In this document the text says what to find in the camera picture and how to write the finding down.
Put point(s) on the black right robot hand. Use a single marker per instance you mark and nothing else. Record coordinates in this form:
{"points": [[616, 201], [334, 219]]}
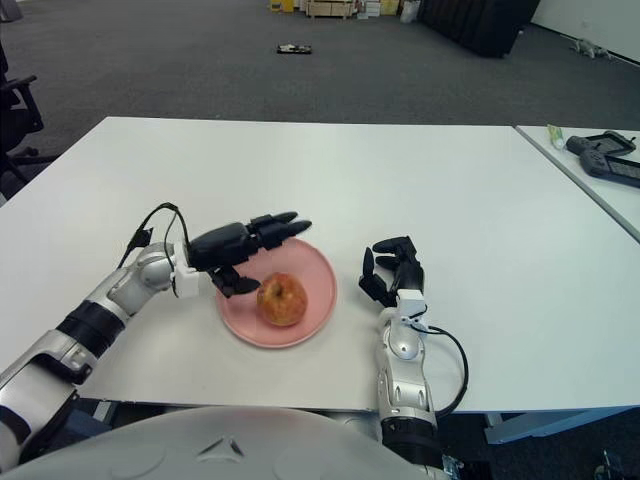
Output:
{"points": [[410, 274]]}

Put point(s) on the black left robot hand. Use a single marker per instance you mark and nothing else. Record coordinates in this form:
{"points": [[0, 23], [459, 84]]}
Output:
{"points": [[220, 247]]}

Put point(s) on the red yellow apple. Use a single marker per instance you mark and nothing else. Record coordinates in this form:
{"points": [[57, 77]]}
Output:
{"points": [[282, 300]]}

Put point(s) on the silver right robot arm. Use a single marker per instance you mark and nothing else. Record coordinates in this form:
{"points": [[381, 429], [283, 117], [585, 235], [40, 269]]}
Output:
{"points": [[405, 382]]}

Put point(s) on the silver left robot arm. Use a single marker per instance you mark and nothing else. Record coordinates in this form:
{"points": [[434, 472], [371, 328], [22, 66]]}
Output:
{"points": [[100, 310]]}

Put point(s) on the pink round plate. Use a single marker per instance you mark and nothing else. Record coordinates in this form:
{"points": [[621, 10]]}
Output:
{"points": [[317, 280]]}

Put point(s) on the grey robot torso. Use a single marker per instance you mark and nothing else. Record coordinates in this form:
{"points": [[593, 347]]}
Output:
{"points": [[200, 445]]}

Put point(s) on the green white tube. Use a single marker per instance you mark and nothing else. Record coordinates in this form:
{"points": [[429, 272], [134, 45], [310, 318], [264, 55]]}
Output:
{"points": [[556, 135]]}

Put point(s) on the black flat tray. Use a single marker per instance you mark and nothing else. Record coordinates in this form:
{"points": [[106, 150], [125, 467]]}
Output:
{"points": [[295, 48]]}

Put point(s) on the black handheld controller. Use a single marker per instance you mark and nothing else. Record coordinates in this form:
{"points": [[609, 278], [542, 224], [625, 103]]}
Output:
{"points": [[580, 144], [595, 162]]}

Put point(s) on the black office chair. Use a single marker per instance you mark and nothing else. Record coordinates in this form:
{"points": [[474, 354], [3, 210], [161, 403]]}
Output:
{"points": [[17, 120]]}

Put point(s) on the yellow box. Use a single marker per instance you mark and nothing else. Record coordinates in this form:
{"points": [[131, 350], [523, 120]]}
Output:
{"points": [[390, 6], [281, 4]]}

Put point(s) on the black cabinet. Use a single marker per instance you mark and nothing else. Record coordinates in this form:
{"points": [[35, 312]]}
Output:
{"points": [[477, 22]]}

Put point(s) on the white bag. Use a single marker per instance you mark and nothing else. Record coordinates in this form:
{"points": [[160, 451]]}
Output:
{"points": [[410, 11]]}

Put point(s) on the wooden crate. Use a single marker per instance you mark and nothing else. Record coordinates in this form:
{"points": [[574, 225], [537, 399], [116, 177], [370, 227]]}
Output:
{"points": [[330, 8]]}

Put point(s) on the white carton stack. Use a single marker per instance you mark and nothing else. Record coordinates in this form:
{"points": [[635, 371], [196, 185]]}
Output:
{"points": [[370, 7]]}

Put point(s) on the grey quadruped robot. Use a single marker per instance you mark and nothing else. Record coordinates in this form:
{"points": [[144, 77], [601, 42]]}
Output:
{"points": [[589, 48]]}

